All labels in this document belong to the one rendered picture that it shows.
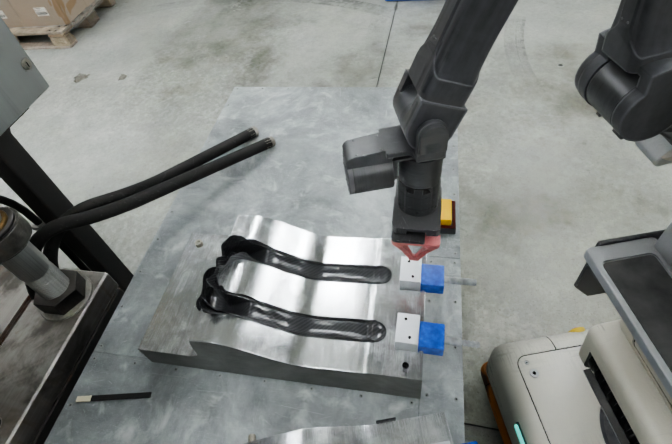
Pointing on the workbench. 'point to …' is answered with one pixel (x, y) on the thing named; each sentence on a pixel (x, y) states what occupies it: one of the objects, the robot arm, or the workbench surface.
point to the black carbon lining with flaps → (314, 327)
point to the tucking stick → (113, 397)
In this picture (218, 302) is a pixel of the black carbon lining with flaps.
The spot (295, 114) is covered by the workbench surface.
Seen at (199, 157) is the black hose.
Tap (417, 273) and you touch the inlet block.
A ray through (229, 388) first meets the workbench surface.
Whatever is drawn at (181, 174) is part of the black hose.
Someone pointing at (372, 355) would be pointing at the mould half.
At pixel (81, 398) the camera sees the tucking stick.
